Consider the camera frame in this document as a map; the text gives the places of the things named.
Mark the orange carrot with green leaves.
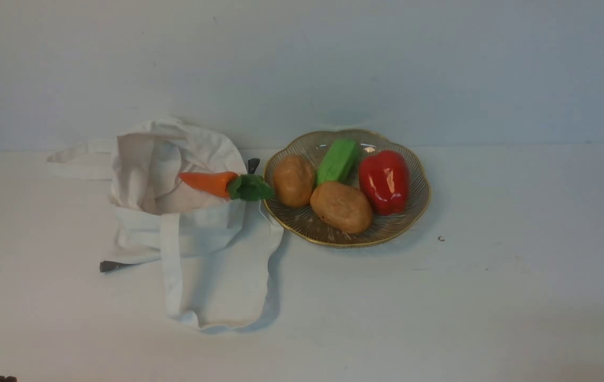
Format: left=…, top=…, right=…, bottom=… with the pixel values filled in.
left=178, top=171, right=274, bottom=202

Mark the white cloth tote bag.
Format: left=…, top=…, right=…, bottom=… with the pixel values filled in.
left=47, top=118, right=283, bottom=333

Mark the left brown potato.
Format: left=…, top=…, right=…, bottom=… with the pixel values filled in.
left=273, top=154, right=316, bottom=209

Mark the brown potato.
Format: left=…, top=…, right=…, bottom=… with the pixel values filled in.
left=273, top=154, right=316, bottom=209
left=310, top=181, right=373, bottom=235

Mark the front brown potato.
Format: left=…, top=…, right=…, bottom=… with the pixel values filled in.
left=310, top=181, right=373, bottom=235

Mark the green cucumber piece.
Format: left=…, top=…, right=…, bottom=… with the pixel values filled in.
left=316, top=140, right=360, bottom=186

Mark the red bell pepper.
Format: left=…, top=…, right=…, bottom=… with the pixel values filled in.
left=359, top=150, right=410, bottom=215

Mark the gold-rimmed glass plate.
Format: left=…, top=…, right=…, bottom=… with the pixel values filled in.
left=263, top=128, right=432, bottom=249

